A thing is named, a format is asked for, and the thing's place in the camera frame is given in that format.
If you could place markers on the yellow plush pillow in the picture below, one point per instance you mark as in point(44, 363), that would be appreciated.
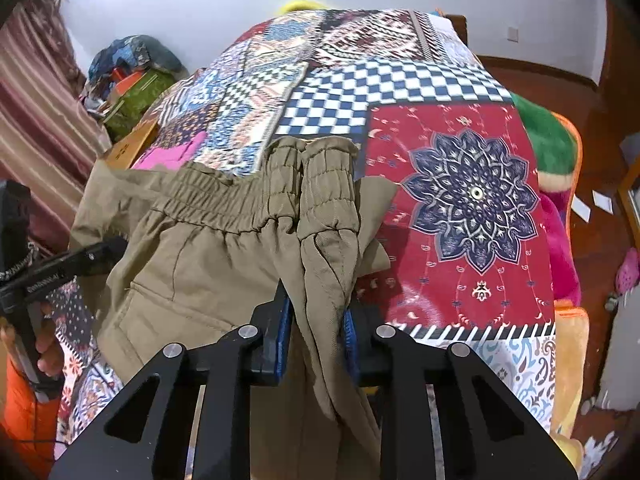
point(301, 5)

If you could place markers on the colourful fleece blanket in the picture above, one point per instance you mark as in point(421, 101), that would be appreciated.
point(558, 149)

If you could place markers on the brown wooden door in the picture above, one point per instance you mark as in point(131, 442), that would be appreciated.
point(619, 92)

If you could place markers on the orange left sleeve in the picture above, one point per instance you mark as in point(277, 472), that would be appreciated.
point(29, 425)

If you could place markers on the folded pink cloth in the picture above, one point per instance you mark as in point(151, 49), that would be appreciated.
point(170, 158)

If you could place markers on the pile of clothes and bags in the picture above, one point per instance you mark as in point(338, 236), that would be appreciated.
point(125, 79)

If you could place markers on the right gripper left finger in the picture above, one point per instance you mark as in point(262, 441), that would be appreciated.
point(187, 412)

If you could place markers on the patchwork patterned bedspread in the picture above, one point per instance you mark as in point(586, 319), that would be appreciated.
point(465, 234)

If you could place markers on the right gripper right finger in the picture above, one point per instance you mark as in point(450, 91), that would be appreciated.
point(445, 404)

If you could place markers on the olive khaki pants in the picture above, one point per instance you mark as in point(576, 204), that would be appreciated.
point(205, 248)

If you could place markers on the person's left hand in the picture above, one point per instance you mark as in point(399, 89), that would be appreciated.
point(51, 359)

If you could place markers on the pink slipper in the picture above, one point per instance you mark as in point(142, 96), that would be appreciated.
point(627, 275)

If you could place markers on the wooden lap desk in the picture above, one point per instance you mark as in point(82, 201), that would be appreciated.
point(126, 152)

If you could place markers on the white paper on floor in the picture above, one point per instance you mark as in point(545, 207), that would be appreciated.
point(603, 202)
point(581, 209)

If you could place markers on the striped maroon curtain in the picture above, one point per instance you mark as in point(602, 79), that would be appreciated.
point(48, 140)

